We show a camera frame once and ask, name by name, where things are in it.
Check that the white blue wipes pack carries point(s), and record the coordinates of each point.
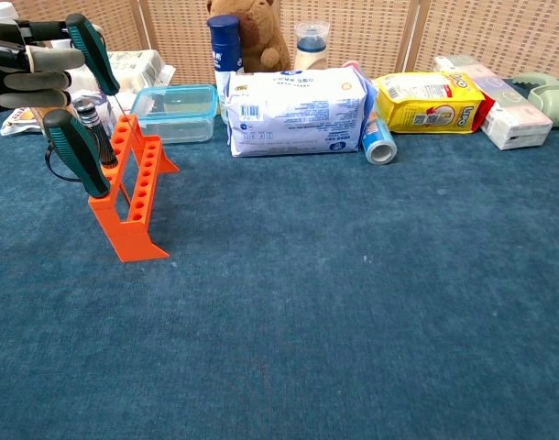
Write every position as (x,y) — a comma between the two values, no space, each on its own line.
(298,114)

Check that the yellow Lipo snack bag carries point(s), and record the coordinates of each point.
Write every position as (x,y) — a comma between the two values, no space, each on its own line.
(426,105)

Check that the blue table cloth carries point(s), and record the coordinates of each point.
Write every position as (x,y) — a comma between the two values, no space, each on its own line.
(307,298)

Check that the orange plastic tool rack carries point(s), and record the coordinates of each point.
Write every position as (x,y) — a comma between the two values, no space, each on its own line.
(128,234)

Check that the black metal precision screwdriver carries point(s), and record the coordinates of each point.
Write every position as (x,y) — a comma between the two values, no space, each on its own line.
(94,120)

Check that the plastic wrap roll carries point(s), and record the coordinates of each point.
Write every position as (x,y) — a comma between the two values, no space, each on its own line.
(378,142)

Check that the white pink plastic bag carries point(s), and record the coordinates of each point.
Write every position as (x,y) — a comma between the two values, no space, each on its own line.
(18,121)

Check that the pale green lint roller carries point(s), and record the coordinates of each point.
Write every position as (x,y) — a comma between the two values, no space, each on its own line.
(552,98)

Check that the white wrapped paper pack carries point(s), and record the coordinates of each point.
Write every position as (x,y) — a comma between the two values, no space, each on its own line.
(133,69)

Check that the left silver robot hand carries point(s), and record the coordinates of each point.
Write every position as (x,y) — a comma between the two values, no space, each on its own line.
(14,59)

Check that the large green black screwdriver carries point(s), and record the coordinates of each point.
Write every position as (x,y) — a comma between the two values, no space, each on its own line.
(78,146)

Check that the clear container blue lid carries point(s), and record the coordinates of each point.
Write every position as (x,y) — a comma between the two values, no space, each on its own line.
(178,114)

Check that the woven wooden folding screen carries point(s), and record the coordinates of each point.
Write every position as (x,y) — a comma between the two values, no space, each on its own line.
(490,32)

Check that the green tea bottle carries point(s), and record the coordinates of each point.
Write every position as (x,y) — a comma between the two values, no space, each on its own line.
(2,9)

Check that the blue white spray can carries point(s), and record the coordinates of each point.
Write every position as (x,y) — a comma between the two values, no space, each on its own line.
(224,46)

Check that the brown capybara plush toy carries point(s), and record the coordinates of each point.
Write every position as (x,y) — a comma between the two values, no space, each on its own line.
(261,36)

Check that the small green screwdriver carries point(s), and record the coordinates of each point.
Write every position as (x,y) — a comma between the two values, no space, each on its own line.
(94,55)

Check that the clear water bottle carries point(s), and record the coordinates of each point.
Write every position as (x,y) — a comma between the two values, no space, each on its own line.
(101,103)

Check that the cream bottle clear cap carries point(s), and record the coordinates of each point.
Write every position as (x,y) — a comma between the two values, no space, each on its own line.
(311,55)

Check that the pastel tissue box pack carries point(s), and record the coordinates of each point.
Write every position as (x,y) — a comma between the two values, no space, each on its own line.
(513,119)

